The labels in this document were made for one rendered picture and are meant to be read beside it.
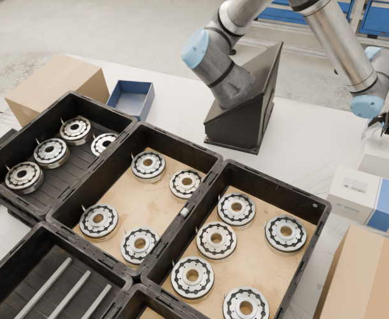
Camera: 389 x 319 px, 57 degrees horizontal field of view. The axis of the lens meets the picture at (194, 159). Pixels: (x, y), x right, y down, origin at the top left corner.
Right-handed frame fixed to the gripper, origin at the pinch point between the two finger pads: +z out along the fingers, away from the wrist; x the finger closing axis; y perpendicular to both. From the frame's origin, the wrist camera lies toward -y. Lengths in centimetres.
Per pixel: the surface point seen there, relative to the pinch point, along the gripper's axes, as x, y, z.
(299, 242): -19, 51, -10
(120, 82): -102, -1, 1
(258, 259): -28, 58, -7
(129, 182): -70, 48, -7
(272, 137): -36.1, 3.9, 6.2
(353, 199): -7.4, 29.0, -2.9
